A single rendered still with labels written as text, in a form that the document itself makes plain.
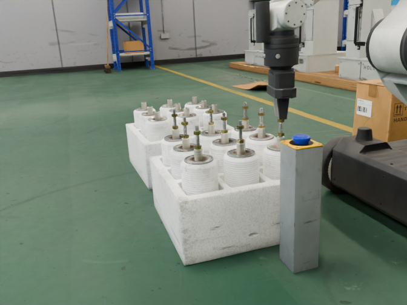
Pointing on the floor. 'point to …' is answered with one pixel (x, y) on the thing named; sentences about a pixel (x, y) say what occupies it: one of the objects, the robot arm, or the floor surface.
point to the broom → (107, 43)
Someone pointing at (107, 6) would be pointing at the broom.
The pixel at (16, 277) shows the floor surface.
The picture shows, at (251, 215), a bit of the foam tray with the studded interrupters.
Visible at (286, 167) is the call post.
